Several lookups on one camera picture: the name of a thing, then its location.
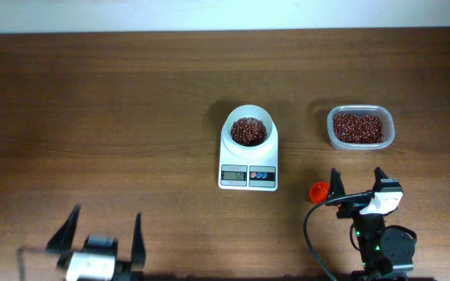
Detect clear plastic bean container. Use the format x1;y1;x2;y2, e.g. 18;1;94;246
327;105;395;151

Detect white round bowl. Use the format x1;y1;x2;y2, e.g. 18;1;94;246
222;105;277;149

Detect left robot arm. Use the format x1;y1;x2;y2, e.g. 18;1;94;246
45;205;147;281

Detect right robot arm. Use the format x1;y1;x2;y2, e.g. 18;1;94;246
326;167;417;280

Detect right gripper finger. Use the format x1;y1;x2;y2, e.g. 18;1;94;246
327;168;346;205
373;167;388;191

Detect red adzuki beans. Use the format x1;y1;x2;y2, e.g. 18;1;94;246
230;114;384;147

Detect orange measuring scoop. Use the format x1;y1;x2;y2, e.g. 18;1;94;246
309;182;345;206

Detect white digital kitchen scale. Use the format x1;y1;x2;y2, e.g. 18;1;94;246
217;119;279;191

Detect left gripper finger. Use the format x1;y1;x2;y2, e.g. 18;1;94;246
46;205;80;252
130;212;146;269

